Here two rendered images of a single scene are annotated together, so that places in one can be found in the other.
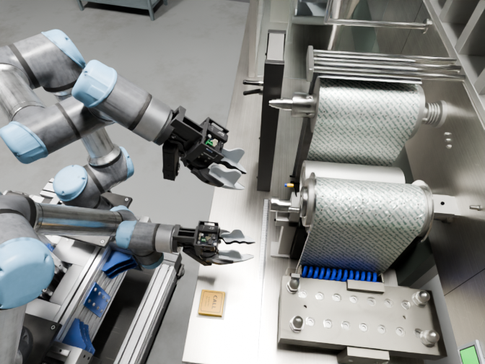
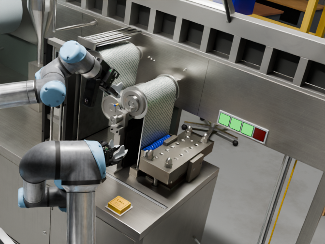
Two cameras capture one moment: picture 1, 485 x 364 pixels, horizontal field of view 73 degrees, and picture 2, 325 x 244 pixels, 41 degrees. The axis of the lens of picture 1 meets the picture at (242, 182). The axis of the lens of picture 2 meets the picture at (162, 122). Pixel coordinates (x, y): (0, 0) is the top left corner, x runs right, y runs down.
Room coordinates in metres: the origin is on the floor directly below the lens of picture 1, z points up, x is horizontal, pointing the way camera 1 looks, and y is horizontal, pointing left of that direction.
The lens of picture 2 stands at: (-0.40, 1.33, 2.08)
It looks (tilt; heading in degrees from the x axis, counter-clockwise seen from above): 28 degrees down; 295
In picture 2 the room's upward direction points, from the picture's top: 10 degrees clockwise
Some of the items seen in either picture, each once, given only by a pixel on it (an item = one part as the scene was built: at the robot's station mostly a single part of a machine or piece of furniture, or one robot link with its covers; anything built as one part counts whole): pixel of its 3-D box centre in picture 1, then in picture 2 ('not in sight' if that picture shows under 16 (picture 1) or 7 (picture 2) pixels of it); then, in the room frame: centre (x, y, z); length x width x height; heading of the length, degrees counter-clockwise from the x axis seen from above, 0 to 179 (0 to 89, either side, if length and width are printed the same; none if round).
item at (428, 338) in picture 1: (431, 336); (205, 137); (0.18, -0.45, 1.05); 0.04 x 0.04 x 0.04
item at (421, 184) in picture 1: (416, 211); (166, 88); (0.41, -0.41, 1.25); 0.15 x 0.01 x 0.15; 174
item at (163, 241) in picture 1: (168, 237); not in sight; (0.41, 0.20, 1.11); 0.08 x 0.05 x 0.08; 174
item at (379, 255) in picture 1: (348, 254); (156, 126); (0.36, -0.28, 1.11); 0.23 x 0.01 x 0.18; 84
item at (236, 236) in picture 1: (237, 235); (111, 145); (0.42, 0.01, 1.12); 0.09 x 0.03 x 0.06; 93
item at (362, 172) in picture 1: (348, 185); (128, 100); (0.54, -0.29, 1.17); 0.26 x 0.12 x 0.12; 84
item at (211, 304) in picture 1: (211, 302); (119, 205); (0.30, 0.09, 0.91); 0.07 x 0.07 x 0.02; 84
